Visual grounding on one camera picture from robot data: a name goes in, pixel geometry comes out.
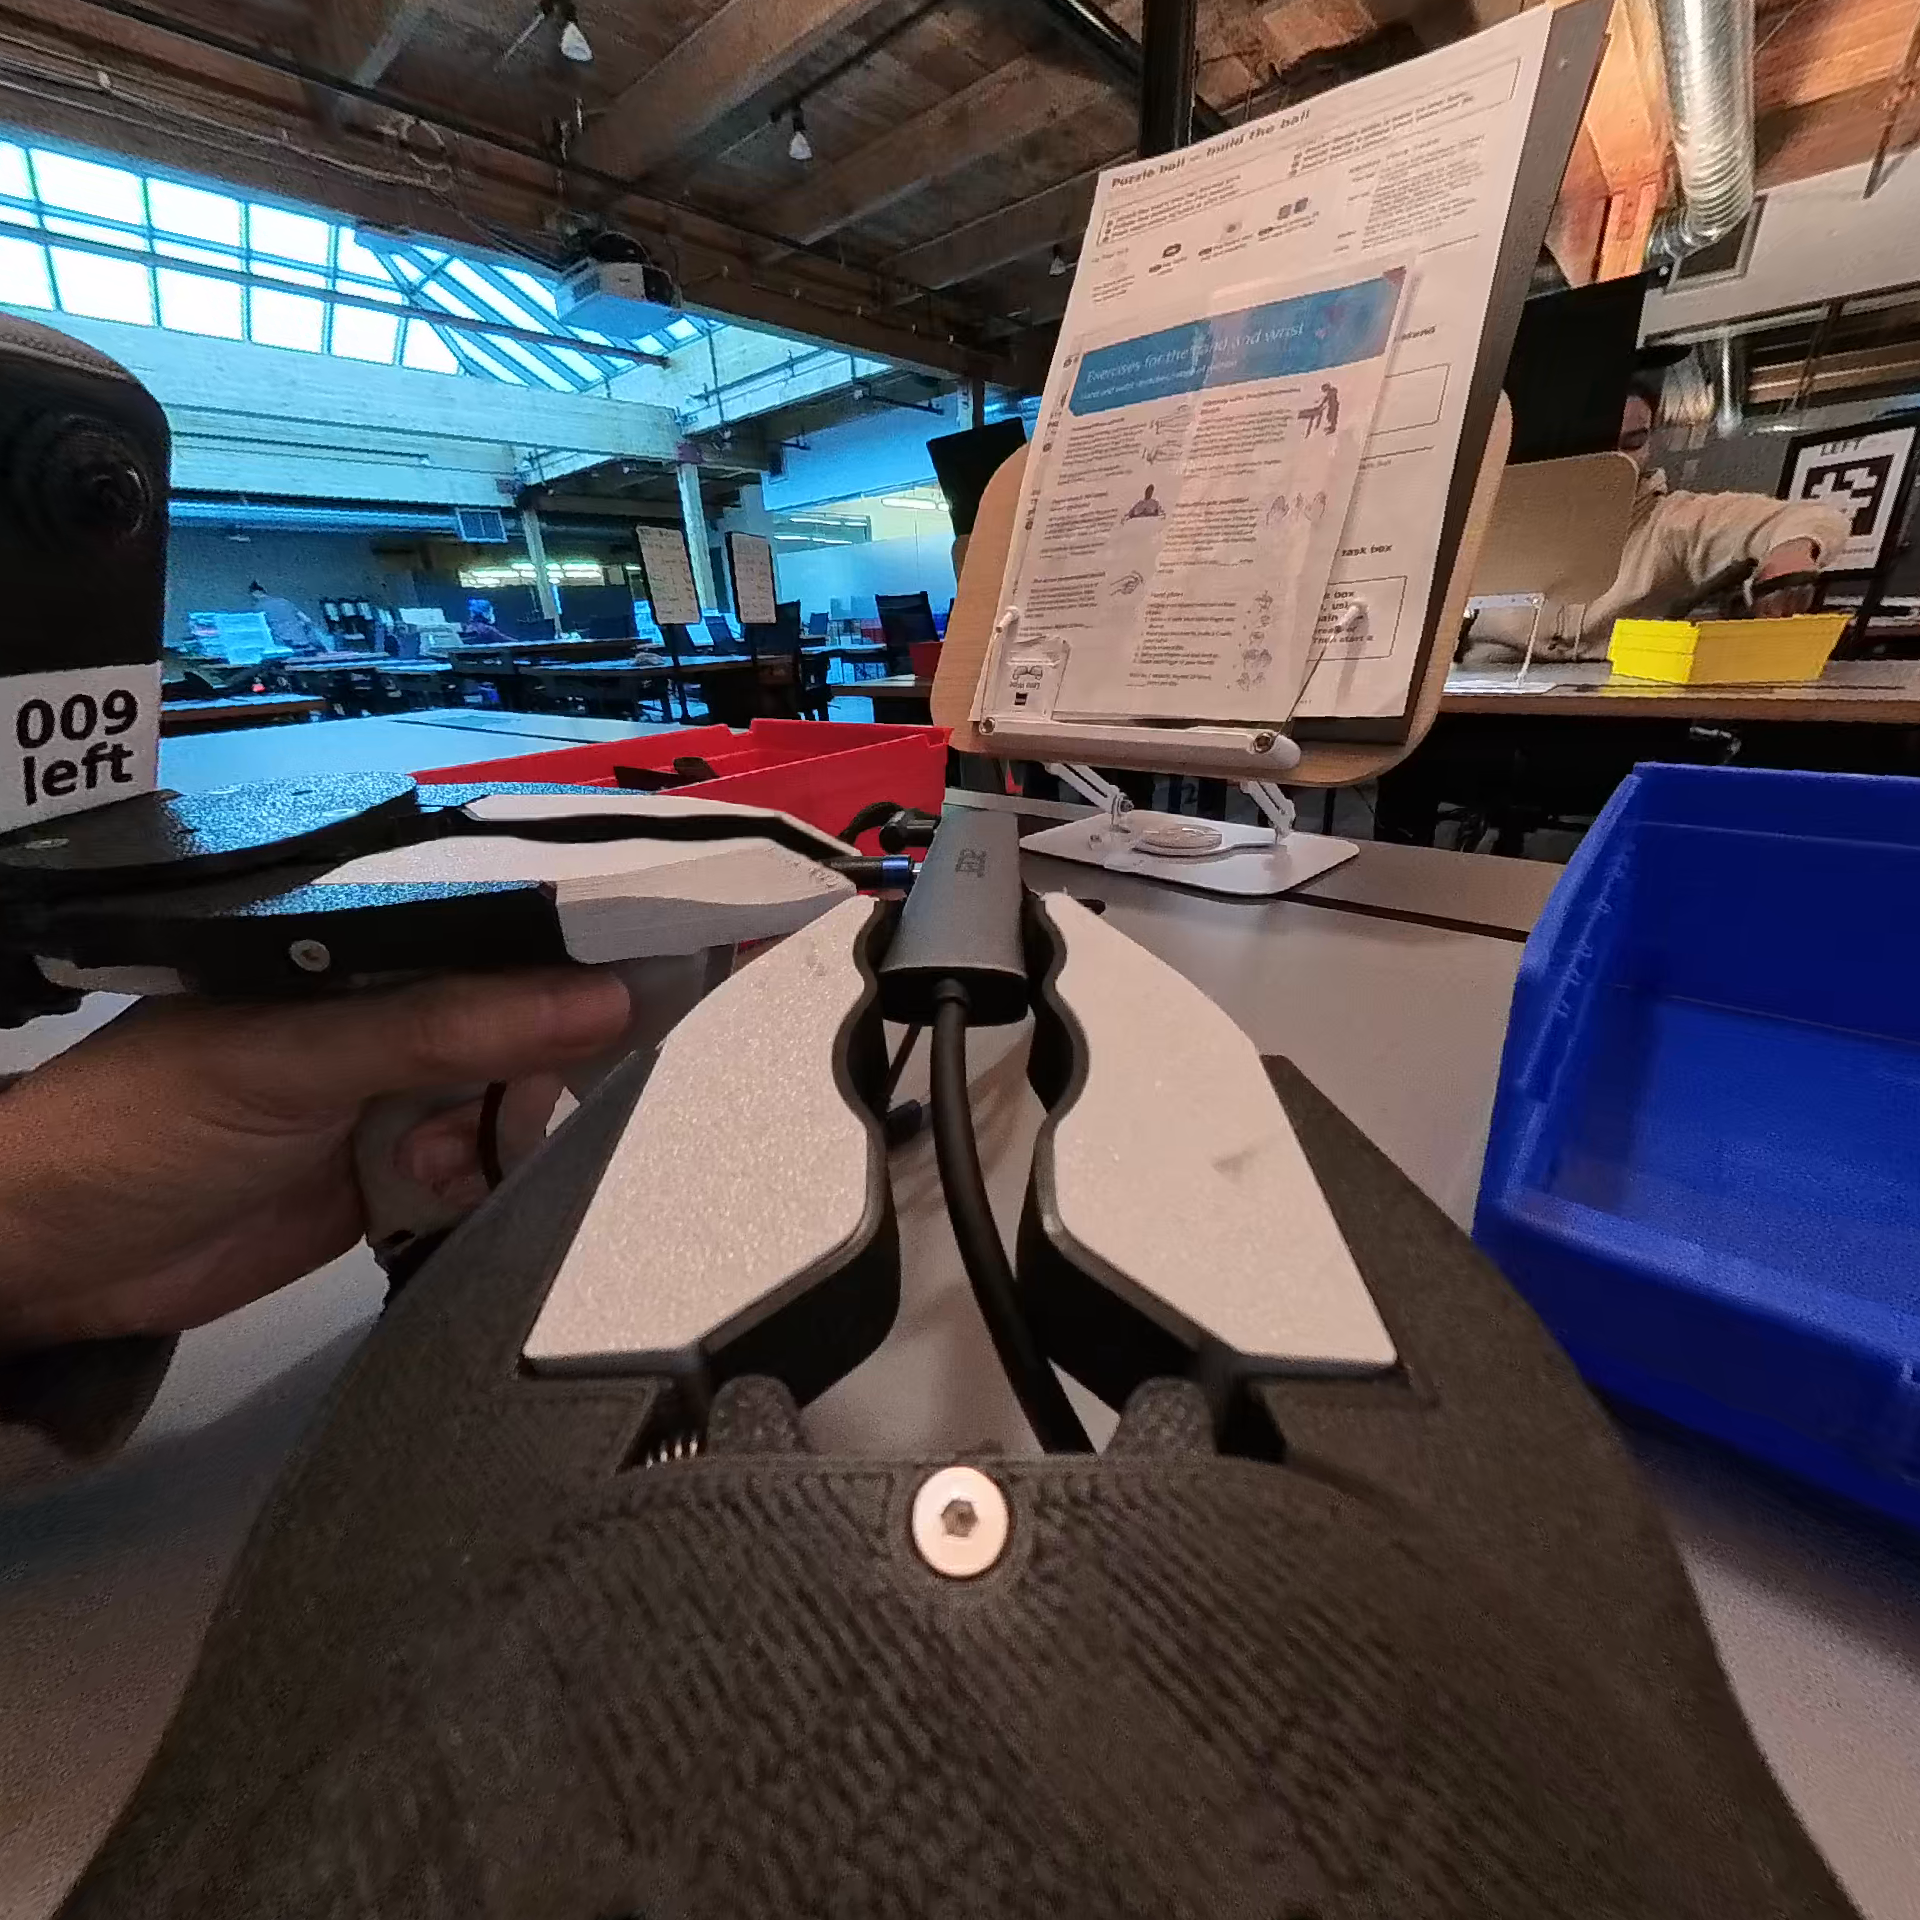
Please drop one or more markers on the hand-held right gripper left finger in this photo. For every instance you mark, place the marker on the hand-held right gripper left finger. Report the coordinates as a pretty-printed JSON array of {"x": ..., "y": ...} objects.
[{"x": 720, "y": 1185}]

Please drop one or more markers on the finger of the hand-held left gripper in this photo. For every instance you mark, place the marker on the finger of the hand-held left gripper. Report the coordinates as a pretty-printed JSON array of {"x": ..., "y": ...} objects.
[
  {"x": 600, "y": 813},
  {"x": 674, "y": 901}
]

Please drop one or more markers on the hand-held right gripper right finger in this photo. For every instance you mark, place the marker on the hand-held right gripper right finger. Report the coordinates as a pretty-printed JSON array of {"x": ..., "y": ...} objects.
[{"x": 1200, "y": 1185}]

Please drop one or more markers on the red plastic bin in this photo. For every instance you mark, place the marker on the red plastic bin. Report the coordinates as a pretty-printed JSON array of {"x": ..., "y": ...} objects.
[{"x": 869, "y": 758}]

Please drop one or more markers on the blue plastic bin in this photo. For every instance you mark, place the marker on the blue plastic bin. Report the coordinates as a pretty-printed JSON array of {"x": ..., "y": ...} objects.
[{"x": 1723, "y": 1125}]

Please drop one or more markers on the person's left hand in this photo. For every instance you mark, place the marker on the person's left hand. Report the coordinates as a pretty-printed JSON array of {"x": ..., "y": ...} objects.
[{"x": 194, "y": 1142}]

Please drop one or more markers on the wooden document stand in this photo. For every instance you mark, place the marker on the wooden document stand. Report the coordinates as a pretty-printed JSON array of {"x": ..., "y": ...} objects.
[
  {"x": 668, "y": 572},
  {"x": 753, "y": 580}
]

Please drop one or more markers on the lens wipe packet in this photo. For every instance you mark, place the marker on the lens wipe packet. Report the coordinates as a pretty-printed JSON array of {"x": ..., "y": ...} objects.
[{"x": 1021, "y": 683}]

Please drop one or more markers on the instruction sheet on stand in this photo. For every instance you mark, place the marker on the instruction sheet on stand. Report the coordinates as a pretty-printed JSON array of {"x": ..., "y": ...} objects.
[{"x": 968, "y": 569}]

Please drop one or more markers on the black monitor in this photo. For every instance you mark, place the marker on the black monitor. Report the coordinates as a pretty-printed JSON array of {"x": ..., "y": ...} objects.
[{"x": 968, "y": 475}]

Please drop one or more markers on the clear acrylic stand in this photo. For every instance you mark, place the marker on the clear acrylic stand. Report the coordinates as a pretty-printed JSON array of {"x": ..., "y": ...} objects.
[{"x": 1504, "y": 638}]

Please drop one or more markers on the laminated exercise sheet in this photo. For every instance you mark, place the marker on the laminated exercise sheet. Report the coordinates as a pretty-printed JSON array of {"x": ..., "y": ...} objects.
[{"x": 1200, "y": 495}]

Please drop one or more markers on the wooden table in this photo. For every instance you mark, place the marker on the wooden table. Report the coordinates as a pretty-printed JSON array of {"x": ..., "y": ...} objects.
[{"x": 1651, "y": 699}]

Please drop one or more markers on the yellow plastic bin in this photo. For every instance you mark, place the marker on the yellow plastic bin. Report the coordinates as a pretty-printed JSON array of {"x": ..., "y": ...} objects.
[{"x": 1723, "y": 647}]

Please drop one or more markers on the black white marker sign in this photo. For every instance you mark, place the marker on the black white marker sign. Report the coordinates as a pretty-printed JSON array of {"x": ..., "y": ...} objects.
[{"x": 1852, "y": 495}]

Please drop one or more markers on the white instruction sheet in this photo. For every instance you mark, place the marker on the white instruction sheet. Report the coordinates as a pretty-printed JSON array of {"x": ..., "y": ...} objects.
[{"x": 1469, "y": 182}]

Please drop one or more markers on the silver ventilation duct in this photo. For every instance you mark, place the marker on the silver ventilation duct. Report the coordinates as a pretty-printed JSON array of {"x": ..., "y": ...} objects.
[{"x": 1704, "y": 119}]

